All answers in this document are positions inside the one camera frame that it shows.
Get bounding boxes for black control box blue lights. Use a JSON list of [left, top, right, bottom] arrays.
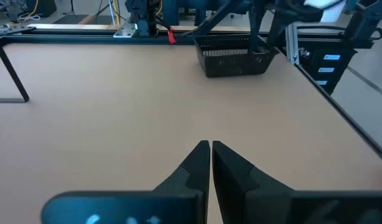
[[298, 46, 357, 96]]

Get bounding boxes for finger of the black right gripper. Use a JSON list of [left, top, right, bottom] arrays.
[[249, 11, 267, 53], [267, 15, 288, 48]]

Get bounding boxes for white bin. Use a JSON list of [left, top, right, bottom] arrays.
[[304, 0, 348, 23]]

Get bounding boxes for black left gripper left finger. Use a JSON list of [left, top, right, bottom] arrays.
[[40, 139, 212, 224]]

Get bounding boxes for yellow cable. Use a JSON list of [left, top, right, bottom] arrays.
[[17, 0, 40, 20], [113, 0, 121, 26]]

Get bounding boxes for wooden shelf with black frame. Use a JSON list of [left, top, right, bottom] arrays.
[[0, 29, 30, 104]]

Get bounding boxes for silver aluminium frame post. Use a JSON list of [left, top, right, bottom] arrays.
[[285, 22, 301, 66]]

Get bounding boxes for dark frame post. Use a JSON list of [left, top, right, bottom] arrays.
[[125, 0, 162, 37]]

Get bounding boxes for dark plastic slotted basket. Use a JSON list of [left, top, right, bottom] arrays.
[[193, 33, 280, 78]]

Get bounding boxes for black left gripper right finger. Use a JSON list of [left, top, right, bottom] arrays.
[[212, 140, 382, 224]]

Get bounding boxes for silver metal bracket plate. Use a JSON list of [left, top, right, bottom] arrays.
[[113, 26, 139, 39]]

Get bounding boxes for black frame strut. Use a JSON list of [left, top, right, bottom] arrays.
[[343, 0, 382, 49]]

